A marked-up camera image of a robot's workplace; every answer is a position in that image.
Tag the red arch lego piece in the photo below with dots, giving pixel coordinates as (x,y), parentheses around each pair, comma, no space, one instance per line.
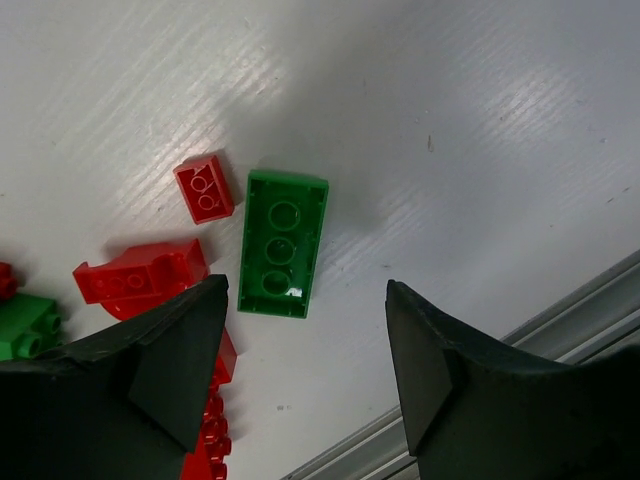
(142,277)

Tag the green 2x3 lego brick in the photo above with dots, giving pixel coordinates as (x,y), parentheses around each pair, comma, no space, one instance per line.
(284,216)

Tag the aluminium front rail frame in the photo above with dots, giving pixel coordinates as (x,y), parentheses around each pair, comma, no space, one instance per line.
(594,322)

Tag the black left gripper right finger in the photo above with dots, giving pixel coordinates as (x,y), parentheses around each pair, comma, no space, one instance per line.
(476,408)

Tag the small red lego brick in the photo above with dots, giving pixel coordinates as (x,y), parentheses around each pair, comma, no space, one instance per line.
(204,188)

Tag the red square lego brick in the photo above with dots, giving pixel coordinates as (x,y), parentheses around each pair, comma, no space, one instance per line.
(10,282)

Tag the green lego brick lower stack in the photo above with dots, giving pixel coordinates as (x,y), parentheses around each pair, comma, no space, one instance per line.
(30,325)

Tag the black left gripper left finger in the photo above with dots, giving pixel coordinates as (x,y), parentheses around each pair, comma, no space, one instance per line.
(124,403)

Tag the red long toothed lego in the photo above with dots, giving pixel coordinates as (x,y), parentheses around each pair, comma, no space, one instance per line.
(214,443)

